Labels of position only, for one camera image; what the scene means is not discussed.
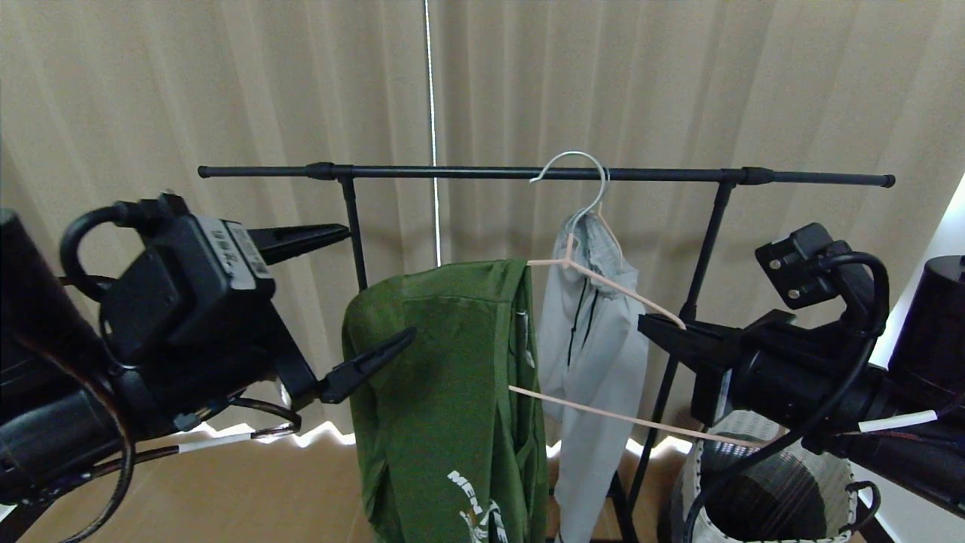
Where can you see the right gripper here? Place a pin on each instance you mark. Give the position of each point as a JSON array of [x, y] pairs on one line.
[[799, 377]]

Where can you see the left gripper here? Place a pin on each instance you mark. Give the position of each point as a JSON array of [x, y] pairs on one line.
[[226, 354]]

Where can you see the green garment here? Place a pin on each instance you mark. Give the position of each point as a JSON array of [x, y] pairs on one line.
[[445, 377]]

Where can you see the pink clothes hanger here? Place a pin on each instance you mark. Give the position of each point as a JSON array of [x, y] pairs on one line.
[[609, 230], [626, 292]]

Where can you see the pale grey shorts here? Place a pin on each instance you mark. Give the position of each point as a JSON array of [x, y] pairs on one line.
[[603, 362]]

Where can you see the white laundry basket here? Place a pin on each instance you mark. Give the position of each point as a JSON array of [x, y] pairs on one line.
[[784, 483]]

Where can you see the black clothes rack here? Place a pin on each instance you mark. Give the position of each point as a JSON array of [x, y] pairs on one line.
[[377, 171]]

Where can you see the beige curtain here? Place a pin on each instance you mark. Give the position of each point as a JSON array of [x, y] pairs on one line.
[[226, 75]]

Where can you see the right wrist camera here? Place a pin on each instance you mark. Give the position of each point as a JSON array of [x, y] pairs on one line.
[[799, 264]]

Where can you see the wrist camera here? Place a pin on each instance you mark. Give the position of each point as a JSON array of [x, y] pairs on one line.
[[181, 294], [799, 264]]

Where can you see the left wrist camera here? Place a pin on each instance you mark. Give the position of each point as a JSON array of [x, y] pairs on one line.
[[181, 294]]

